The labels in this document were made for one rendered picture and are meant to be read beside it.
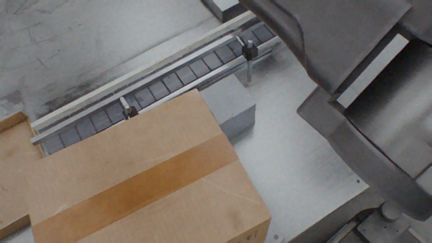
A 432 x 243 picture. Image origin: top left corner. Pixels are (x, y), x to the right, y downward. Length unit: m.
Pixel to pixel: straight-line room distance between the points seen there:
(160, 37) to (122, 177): 0.59
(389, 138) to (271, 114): 0.71
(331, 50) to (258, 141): 0.67
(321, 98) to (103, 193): 0.40
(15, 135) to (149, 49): 0.40
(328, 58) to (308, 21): 0.02
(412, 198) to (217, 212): 0.34
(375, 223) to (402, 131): 1.25
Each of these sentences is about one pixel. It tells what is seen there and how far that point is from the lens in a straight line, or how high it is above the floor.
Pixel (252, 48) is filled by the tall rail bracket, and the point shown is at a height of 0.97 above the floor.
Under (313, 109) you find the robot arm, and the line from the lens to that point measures 0.23.
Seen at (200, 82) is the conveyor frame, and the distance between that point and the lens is 0.91.
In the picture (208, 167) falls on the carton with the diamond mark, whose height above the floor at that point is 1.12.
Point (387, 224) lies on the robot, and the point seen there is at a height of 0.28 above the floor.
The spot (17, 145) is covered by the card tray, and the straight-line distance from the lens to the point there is 1.03.
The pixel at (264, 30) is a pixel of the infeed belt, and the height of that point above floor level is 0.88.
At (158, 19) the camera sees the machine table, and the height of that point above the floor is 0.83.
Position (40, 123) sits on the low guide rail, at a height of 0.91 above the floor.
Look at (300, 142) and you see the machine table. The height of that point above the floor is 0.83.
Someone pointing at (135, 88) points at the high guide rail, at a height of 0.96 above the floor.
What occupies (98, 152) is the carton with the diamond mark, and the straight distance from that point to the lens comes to 0.59.
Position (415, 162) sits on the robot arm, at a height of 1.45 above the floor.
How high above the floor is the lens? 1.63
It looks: 62 degrees down
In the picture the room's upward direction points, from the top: 8 degrees counter-clockwise
